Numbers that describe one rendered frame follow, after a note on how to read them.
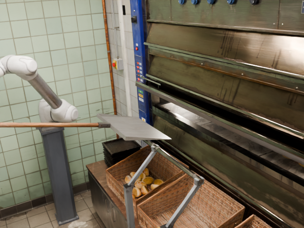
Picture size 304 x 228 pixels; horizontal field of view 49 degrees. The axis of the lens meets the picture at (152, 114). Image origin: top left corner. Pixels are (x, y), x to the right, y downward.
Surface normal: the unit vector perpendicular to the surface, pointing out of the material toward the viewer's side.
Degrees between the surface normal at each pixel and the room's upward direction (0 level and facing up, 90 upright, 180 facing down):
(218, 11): 90
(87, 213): 0
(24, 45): 90
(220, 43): 70
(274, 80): 90
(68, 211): 90
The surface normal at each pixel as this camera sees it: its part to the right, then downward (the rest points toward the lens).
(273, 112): -0.84, -0.12
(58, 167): 0.45, 0.28
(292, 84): -0.88, 0.22
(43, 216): -0.06, -0.94
